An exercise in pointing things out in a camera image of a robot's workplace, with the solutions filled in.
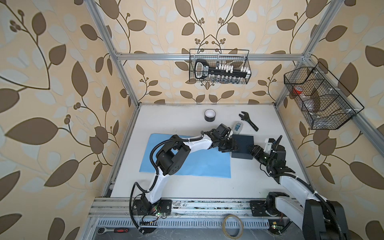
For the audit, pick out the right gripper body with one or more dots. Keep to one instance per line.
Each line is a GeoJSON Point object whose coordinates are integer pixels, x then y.
{"type": "Point", "coordinates": [265, 159]}

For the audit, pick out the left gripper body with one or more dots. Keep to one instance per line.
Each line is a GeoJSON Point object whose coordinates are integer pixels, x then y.
{"type": "Point", "coordinates": [224, 141]}

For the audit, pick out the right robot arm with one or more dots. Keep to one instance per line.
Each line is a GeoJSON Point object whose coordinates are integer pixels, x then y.
{"type": "Point", "coordinates": [317, 217]}

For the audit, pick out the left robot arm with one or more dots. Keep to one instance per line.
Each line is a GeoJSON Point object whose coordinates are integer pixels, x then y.
{"type": "Point", "coordinates": [168, 157]}

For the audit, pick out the white tape dispenser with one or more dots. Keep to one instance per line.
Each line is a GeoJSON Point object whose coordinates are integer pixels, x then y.
{"type": "Point", "coordinates": [237, 127]}

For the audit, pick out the black tape roll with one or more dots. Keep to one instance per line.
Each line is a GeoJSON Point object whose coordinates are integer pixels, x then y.
{"type": "Point", "coordinates": [209, 115]}

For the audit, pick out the black adjustable wrench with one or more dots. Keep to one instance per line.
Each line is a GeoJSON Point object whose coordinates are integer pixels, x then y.
{"type": "Point", "coordinates": [246, 117]}

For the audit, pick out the socket set holder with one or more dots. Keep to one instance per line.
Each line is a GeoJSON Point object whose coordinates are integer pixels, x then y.
{"type": "Point", "coordinates": [203, 70]}

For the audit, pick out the red object in basket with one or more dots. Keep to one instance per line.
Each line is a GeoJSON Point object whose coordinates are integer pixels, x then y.
{"type": "Point", "coordinates": [297, 90]}

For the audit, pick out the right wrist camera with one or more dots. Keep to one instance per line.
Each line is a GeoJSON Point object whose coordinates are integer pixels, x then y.
{"type": "Point", "coordinates": [268, 144]}

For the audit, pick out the back wire basket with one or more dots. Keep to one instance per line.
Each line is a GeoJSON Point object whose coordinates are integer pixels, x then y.
{"type": "Point", "coordinates": [235, 57]}

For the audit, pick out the wire basket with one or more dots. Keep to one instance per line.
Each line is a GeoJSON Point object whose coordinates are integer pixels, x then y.
{"type": "Point", "coordinates": [235, 57]}
{"type": "Point", "coordinates": [326, 103]}

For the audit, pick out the right wire basket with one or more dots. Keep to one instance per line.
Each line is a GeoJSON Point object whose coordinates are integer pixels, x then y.
{"type": "Point", "coordinates": [326, 103]}

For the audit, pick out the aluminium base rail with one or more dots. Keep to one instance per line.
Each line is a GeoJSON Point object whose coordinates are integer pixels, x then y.
{"type": "Point", "coordinates": [183, 208]}

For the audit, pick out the red handled ratchet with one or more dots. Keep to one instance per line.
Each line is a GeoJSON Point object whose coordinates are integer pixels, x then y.
{"type": "Point", "coordinates": [104, 230]}

